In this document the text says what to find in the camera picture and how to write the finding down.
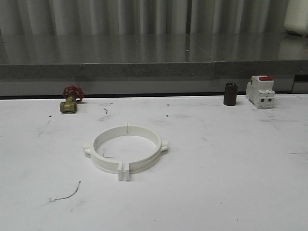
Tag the dark brown cylindrical coupling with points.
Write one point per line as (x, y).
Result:
(230, 95)

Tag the white container in background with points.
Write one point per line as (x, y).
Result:
(296, 18)

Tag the white circuit breaker red switch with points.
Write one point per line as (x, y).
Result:
(259, 91)

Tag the white half pipe clamp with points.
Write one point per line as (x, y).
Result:
(118, 167)

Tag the grey stone counter ledge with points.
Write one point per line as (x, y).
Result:
(42, 66)

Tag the brass valve red handwheel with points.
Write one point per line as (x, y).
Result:
(72, 95)

